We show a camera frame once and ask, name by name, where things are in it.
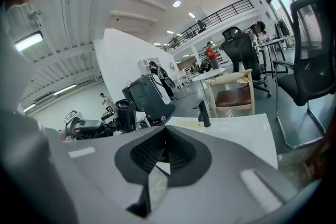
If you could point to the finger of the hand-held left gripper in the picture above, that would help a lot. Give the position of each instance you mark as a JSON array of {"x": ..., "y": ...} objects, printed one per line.
[{"x": 94, "y": 125}]

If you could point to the black and white wheeled machine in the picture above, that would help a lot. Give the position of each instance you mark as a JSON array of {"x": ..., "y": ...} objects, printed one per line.
[{"x": 149, "y": 97}]

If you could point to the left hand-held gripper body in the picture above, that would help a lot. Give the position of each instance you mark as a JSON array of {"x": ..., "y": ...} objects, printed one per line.
[{"x": 73, "y": 116}]

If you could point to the ceiling strip light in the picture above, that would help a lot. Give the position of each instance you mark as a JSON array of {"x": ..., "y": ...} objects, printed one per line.
[
  {"x": 64, "y": 90},
  {"x": 29, "y": 107}
]

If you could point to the black high-back office chair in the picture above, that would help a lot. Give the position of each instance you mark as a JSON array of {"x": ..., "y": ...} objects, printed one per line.
[{"x": 244, "y": 52}]

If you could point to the beige wooden strip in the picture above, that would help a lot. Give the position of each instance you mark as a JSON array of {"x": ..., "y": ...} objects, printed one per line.
[{"x": 187, "y": 123}]

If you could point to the black faucet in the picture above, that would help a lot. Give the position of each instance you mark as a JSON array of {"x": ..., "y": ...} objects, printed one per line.
[{"x": 203, "y": 112}]

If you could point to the white desk with black legs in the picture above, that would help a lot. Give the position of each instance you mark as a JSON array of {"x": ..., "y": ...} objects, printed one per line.
[{"x": 273, "y": 42}]

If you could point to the round ceiling spotlight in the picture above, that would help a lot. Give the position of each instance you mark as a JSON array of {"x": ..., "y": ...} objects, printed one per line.
[{"x": 176, "y": 3}]

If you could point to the round white table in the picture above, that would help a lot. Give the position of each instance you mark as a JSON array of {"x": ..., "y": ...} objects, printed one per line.
[{"x": 210, "y": 74}]

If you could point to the white cabinet with shelves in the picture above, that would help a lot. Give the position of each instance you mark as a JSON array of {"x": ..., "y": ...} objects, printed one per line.
[{"x": 147, "y": 65}]

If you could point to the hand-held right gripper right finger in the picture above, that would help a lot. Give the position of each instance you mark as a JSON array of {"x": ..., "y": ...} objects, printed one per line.
[{"x": 225, "y": 178}]

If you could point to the coat rack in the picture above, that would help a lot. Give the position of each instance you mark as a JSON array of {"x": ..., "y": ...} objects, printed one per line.
[{"x": 283, "y": 27}]

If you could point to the long ceiling lamp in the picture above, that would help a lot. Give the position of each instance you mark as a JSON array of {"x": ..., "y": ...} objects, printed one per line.
[{"x": 29, "y": 40}]

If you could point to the black mesh cantilever chair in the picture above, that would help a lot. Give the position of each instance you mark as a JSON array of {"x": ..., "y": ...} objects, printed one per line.
[{"x": 309, "y": 73}]

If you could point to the black balcony railing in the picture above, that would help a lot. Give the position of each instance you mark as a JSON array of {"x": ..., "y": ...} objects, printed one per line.
[{"x": 215, "y": 18}]

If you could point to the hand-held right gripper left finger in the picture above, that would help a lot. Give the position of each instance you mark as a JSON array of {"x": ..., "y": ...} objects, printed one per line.
[{"x": 99, "y": 165}]

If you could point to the person's white shirt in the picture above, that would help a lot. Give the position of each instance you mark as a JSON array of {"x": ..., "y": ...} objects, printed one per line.
[{"x": 15, "y": 112}]

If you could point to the wooden chair with brown seat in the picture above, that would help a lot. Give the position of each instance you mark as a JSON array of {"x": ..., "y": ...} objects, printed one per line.
[{"x": 233, "y": 98}]

